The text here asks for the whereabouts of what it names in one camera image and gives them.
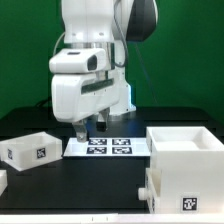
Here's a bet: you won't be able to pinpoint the white block at left edge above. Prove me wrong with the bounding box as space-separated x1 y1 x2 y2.
0 170 8 196

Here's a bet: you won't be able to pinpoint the white drawer with knob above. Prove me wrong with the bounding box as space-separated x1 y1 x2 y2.
138 168 161 214

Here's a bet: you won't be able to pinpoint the black base cables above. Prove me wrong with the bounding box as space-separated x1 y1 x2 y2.
34 96 54 108

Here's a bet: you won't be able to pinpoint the white fiducial marker sheet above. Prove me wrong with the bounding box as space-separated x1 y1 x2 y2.
64 138 150 157

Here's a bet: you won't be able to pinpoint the white drawer cabinet box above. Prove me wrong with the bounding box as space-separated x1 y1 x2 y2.
146 126 224 214

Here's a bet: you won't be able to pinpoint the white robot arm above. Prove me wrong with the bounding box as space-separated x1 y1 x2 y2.
49 0 158 142

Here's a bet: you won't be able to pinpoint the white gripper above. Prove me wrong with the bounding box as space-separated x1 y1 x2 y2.
51 72 120 142

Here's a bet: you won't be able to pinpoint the white L-shaped corner fence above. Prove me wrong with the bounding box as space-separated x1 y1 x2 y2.
0 214 224 224

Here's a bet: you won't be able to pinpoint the white drawer tray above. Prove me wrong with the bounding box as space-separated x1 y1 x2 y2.
0 132 62 171

